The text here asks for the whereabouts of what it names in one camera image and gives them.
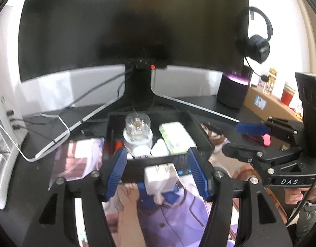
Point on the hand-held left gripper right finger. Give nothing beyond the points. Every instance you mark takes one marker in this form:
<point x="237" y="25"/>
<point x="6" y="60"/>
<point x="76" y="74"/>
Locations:
<point x="199" y="175"/>

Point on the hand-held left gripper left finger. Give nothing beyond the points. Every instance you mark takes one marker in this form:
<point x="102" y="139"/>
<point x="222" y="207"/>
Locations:
<point x="116" y="175"/>

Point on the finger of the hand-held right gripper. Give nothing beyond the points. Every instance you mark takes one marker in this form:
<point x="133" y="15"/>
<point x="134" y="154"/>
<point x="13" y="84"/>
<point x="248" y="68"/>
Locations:
<point x="237" y="150"/>
<point x="249" y="128"/>

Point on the black cardboard box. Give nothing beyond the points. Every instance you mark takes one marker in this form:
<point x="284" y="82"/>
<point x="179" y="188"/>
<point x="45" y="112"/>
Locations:
<point x="133" y="167"/>

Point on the white bottle with orange cap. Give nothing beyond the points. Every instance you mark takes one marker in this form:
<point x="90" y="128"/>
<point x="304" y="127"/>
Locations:
<point x="118" y="146"/>

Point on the white and green case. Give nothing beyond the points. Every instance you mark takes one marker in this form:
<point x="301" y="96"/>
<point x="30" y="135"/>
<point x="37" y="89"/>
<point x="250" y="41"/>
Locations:
<point x="176" y="139"/>

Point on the clear light bulb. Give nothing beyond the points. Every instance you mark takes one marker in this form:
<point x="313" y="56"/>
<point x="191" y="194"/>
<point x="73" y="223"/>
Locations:
<point x="137" y="136"/>

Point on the white square charger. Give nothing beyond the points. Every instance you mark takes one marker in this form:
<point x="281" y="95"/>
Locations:
<point x="160" y="148"/>

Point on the person's right forearm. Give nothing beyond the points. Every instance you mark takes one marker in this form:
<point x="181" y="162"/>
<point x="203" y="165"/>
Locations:
<point x="311" y="216"/>

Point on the person's right hand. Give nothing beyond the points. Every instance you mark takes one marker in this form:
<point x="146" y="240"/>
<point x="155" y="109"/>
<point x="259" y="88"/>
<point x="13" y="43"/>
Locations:
<point x="294" y="194"/>

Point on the small colourful packets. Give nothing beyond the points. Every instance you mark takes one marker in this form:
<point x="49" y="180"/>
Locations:
<point x="299" y="110"/>

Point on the brown cardboard box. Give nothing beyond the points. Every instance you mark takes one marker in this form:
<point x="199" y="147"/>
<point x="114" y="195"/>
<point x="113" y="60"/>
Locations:
<point x="273" y="105"/>

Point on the red paper cup stack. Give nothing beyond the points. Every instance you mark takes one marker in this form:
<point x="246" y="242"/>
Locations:
<point x="287" y="95"/>

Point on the black cylindrical speaker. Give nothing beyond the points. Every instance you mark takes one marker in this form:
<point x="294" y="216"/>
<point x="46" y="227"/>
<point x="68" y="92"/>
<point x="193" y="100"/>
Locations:
<point x="230" y="92"/>

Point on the small yellow printed box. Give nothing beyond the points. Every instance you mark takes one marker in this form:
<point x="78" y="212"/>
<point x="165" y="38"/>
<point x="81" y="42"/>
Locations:
<point x="271" y="81"/>

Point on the printed mouse mat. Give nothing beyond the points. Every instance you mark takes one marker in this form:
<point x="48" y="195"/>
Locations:
<point x="173" y="223"/>

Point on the black headset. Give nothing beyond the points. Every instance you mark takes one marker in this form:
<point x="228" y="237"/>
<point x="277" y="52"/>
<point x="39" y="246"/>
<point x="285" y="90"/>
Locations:
<point x="258" y="47"/>

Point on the black monitor stand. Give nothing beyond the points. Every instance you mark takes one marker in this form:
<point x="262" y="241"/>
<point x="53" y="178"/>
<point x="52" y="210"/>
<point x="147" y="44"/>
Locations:
<point x="138" y="87"/>

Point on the white computer case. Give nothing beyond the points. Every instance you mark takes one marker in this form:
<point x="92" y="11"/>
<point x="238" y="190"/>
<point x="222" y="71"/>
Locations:
<point x="3" y="133"/>

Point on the black curved monitor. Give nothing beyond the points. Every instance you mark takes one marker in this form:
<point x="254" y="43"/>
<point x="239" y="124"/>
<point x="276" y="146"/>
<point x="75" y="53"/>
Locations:
<point x="121" y="30"/>

